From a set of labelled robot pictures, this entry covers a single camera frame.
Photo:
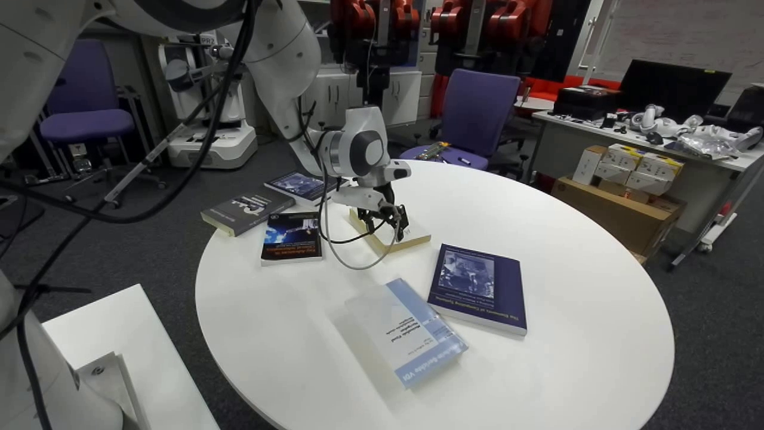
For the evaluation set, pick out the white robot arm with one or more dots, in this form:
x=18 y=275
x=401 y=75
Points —
x=274 y=41

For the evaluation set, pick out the white plastic bags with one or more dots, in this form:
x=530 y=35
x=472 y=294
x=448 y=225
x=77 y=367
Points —
x=694 y=135

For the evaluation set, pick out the cardboard box under desk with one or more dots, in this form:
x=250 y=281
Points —
x=639 y=225

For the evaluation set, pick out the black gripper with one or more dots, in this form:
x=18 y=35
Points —
x=387 y=211

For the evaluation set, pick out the light blue white book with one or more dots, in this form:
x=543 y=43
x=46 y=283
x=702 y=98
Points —
x=397 y=338

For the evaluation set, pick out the grey office desk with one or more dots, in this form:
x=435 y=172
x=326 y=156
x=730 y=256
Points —
x=627 y=162

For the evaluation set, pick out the black computer monitor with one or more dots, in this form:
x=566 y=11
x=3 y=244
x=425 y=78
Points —
x=680 y=90

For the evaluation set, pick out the dark grey book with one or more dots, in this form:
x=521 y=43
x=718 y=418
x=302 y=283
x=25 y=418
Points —
x=247 y=211

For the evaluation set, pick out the large dark blue book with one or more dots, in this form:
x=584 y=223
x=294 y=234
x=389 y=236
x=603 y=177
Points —
x=299 y=184

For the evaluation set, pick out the purple office chair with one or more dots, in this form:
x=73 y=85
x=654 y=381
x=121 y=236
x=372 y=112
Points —
x=475 y=111

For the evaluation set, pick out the cream white thick book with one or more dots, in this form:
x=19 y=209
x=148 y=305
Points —
x=383 y=236

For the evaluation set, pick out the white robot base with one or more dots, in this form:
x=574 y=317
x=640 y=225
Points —
x=194 y=72

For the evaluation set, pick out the white side table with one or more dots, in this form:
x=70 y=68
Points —
x=121 y=338

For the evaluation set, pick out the black space cover book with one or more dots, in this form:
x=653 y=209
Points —
x=293 y=234

